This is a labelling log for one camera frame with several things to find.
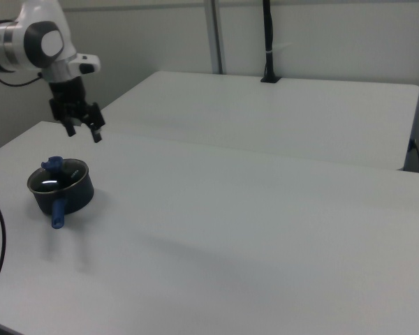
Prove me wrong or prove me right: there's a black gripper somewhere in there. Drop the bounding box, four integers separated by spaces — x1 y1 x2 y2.
48 77 106 144

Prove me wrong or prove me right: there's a glass lid with blue knob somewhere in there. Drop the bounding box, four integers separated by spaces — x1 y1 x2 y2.
28 156 89 194

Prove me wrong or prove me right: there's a white adjoining table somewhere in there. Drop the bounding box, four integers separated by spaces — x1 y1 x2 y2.
99 70 419 172

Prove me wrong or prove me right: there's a black pole with base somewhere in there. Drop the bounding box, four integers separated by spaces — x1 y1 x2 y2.
260 0 283 84

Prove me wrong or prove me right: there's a dark saucepan with blue handle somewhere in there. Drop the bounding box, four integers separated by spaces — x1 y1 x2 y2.
27 158 95 230

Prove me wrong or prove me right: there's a dark robot arm cable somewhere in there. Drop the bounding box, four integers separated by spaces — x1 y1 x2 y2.
0 70 43 87

